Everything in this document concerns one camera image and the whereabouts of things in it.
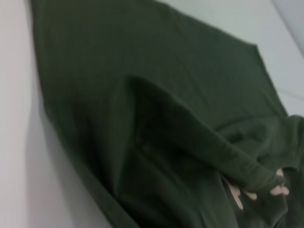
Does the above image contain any dark green t-shirt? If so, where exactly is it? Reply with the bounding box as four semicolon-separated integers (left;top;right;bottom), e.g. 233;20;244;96
29;0;304;228

